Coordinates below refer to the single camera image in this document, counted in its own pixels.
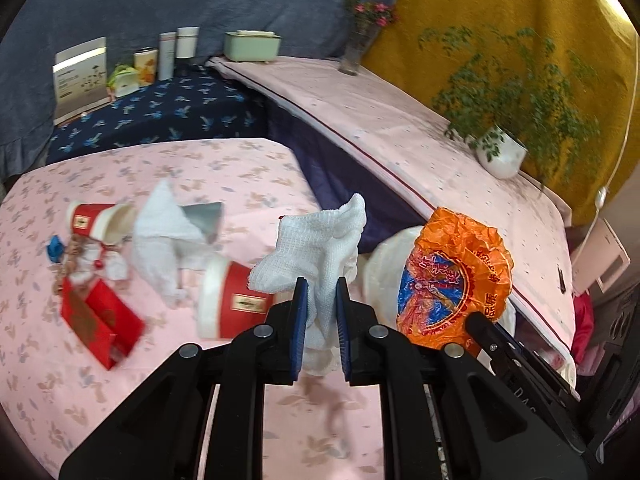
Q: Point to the red paper box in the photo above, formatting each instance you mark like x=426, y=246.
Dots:
x=100, y=330

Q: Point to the small doll toy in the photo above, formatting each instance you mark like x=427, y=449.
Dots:
x=75, y=257

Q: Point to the pale pink sheet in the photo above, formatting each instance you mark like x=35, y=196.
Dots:
x=400, y=110

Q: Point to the yellow tin can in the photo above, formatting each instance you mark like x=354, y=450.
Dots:
x=146, y=67

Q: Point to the yellow cloth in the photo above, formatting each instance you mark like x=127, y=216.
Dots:
x=500, y=0

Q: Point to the potted plant in white pot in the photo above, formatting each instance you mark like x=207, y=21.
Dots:
x=500, y=152

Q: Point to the white gauze cloth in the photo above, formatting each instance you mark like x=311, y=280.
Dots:
x=160, y=240
x=320, y=245

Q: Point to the mint green box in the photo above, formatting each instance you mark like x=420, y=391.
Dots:
x=250, y=47

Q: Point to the navy floral cloth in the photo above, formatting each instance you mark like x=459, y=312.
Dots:
x=175, y=105

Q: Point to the orange snack wrapper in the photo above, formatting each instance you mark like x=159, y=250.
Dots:
x=450, y=260

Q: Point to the red and white paper cup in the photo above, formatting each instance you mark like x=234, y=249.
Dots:
x=87, y=220
x=235, y=305

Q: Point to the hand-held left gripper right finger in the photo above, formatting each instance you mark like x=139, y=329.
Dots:
x=345, y=332

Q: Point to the white cap clear jar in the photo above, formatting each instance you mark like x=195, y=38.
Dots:
x=187, y=42

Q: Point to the pink fabric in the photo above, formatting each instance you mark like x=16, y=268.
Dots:
x=584, y=327

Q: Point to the dark purple cloth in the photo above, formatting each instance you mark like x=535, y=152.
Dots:
x=340, y=170

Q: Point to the small green packet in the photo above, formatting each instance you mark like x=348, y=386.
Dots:
x=122, y=80

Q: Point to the pink rabbit print tablecloth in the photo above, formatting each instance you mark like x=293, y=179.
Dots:
x=150, y=410

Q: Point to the blue-grey backdrop cloth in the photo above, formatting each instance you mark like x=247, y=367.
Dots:
x=150, y=0

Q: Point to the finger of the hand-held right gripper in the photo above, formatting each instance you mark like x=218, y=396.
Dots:
x=487, y=335

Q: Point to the slim white canister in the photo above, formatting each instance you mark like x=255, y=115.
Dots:
x=167, y=57

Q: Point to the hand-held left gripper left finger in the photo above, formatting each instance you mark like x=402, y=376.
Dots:
x=299, y=332

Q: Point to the glass vase with flowers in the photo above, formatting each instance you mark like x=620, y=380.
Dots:
x=355, y=55

